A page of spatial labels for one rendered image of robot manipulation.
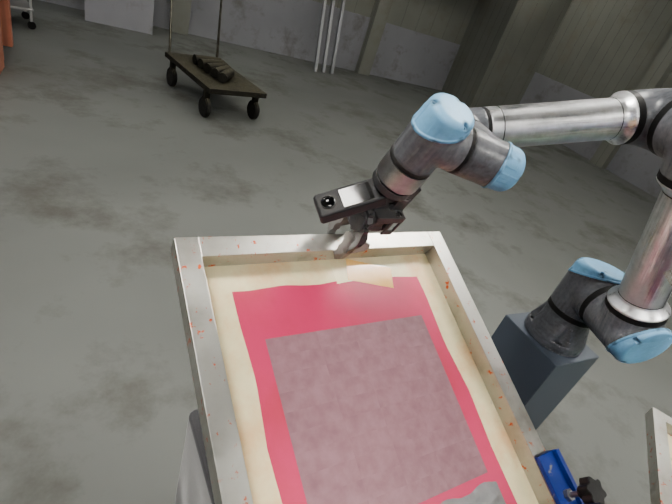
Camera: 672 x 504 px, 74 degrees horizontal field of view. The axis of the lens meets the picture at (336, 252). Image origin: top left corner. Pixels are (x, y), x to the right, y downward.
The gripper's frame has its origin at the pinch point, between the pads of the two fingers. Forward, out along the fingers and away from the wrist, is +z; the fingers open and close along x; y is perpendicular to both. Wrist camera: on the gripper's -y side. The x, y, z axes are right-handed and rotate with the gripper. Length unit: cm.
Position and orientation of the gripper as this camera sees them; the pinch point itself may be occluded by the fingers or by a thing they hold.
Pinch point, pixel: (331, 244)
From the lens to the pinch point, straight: 86.4
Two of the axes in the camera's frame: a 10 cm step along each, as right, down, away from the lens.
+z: -4.4, 5.2, 7.4
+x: -3.0, -8.6, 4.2
